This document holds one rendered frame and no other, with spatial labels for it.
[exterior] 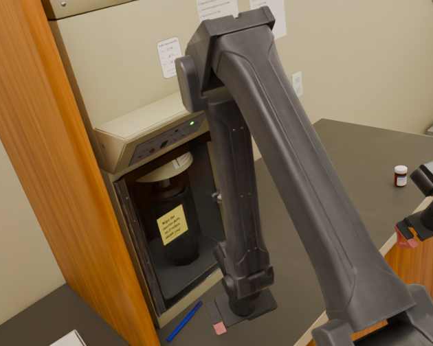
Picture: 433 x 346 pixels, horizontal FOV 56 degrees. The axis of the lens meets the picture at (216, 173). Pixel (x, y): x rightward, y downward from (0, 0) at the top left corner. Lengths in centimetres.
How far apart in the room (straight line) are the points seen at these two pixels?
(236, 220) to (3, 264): 87
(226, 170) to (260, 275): 23
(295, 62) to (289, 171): 161
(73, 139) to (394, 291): 53
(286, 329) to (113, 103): 67
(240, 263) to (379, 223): 79
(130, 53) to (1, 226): 67
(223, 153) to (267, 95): 17
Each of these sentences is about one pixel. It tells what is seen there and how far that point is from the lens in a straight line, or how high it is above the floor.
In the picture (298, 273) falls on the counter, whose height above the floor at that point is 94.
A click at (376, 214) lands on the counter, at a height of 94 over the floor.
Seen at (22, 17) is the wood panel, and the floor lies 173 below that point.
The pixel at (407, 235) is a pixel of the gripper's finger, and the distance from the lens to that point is 108.
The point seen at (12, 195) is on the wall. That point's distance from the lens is 128.
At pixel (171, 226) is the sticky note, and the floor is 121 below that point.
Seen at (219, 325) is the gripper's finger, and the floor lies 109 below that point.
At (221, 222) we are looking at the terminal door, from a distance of 111.
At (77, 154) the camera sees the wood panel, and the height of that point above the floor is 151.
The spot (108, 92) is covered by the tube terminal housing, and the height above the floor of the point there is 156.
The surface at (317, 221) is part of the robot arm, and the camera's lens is 37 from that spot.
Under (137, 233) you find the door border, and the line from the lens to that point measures 94.
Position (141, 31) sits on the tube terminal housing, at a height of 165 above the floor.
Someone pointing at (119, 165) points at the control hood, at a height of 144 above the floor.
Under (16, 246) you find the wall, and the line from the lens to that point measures 134.
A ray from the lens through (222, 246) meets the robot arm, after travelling 80.
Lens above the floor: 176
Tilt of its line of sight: 28 degrees down
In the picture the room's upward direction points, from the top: 11 degrees counter-clockwise
